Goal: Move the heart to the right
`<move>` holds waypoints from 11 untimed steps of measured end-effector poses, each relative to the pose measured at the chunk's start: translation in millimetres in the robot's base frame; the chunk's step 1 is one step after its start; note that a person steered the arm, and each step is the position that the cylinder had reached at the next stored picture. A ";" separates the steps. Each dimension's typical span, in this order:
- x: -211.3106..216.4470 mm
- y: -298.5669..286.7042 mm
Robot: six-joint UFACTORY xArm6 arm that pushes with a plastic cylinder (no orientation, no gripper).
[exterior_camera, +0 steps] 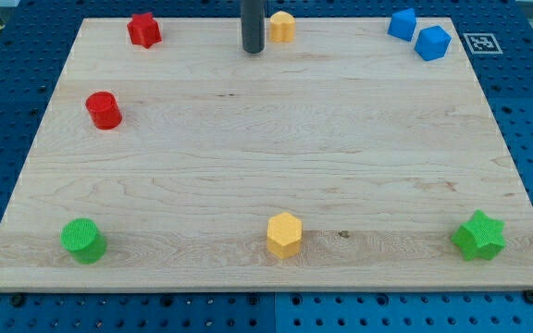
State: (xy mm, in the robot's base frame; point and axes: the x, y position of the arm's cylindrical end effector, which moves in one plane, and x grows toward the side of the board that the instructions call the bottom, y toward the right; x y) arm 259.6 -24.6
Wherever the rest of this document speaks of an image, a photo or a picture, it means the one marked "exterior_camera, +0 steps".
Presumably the yellow heart block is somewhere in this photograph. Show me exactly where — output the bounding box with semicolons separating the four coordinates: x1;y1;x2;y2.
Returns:
269;11;295;43

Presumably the red star block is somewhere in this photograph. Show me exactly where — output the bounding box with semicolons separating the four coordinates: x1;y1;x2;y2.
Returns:
127;12;162;49

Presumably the yellow hexagon block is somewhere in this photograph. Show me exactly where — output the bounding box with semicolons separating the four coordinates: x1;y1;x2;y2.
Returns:
266;212;303;260

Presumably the wooden board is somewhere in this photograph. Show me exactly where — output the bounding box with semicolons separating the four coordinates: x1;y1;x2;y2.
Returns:
0;18;533;293

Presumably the red cylinder block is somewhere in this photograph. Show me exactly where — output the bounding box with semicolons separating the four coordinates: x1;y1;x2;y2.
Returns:
85;92;122;130

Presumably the green cylinder block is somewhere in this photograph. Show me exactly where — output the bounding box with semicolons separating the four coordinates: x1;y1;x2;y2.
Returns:
60;217;107;265

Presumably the blue pentagon block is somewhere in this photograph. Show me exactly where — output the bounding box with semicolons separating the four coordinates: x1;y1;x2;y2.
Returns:
415;25;452;61

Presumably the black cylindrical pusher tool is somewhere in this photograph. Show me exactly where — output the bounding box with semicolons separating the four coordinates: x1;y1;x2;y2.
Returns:
240;0;265;54

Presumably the blue cube block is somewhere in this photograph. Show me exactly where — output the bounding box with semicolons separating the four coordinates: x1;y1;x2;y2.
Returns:
387;8;417;42

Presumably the white fiducial marker tag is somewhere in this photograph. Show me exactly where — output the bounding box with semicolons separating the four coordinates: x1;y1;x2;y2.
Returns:
464;32;502;55

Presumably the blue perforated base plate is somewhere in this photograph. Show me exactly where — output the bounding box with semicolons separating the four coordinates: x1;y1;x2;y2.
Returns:
0;1;533;332

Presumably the green star block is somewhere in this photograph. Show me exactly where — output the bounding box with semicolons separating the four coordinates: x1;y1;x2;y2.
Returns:
451;210;507;261

